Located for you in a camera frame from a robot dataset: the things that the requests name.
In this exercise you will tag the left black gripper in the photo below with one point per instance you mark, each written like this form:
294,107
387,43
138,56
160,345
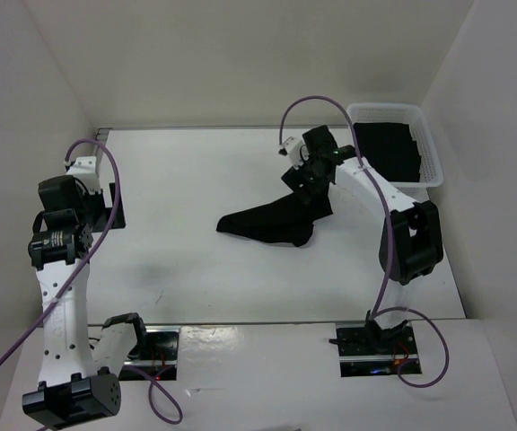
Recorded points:
98,198

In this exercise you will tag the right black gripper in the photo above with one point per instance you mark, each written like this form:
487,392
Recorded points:
293,178

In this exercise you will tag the black skirt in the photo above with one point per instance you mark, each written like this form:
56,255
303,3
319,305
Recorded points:
286,220

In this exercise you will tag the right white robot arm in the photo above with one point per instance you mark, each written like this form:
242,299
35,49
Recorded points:
411,239

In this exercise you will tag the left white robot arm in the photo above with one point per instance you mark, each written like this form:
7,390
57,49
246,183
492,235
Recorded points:
78,382

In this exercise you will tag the black folded skirts stack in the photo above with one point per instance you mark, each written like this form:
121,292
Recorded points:
390,149

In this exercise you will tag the white plastic basket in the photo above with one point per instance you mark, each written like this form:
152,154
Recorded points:
431,172

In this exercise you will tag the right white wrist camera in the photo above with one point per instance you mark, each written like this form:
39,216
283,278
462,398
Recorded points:
295,149

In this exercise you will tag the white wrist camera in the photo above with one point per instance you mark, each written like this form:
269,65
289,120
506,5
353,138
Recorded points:
295,149
85,169

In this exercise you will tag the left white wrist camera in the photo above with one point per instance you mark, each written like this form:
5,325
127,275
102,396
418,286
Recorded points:
85,169

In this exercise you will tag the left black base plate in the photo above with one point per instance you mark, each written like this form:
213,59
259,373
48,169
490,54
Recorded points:
157,356

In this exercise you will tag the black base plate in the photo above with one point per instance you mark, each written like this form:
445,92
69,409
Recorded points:
358,358
157,356

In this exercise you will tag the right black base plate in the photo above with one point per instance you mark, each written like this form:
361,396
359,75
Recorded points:
358,358

